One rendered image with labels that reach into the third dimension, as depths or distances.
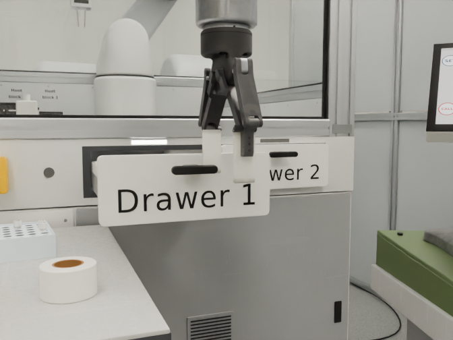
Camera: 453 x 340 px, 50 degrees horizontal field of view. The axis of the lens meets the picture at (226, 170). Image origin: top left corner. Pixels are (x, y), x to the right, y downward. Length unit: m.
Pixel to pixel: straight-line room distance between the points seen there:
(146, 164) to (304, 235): 0.62
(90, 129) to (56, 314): 0.57
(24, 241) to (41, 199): 0.27
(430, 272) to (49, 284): 0.46
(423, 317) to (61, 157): 0.77
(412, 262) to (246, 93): 0.31
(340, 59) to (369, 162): 1.65
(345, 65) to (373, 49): 1.62
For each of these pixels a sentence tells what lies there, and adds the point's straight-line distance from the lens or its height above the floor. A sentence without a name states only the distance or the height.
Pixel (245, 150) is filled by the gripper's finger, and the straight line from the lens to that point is 0.63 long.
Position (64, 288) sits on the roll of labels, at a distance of 0.63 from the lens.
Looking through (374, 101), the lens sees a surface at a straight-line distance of 2.89.
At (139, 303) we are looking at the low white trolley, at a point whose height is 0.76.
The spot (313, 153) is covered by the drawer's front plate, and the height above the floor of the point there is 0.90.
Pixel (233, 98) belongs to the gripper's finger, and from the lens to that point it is 0.66.
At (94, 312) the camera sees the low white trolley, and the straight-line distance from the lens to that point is 0.60.
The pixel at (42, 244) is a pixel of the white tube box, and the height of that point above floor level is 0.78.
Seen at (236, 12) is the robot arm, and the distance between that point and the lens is 0.69.
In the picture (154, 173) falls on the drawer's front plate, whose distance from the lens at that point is 0.78.
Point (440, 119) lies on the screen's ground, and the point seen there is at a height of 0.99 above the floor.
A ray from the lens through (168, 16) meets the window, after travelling 1.16.
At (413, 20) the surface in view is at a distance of 2.75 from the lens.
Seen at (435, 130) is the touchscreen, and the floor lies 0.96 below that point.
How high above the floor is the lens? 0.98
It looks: 5 degrees down
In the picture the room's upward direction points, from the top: straight up
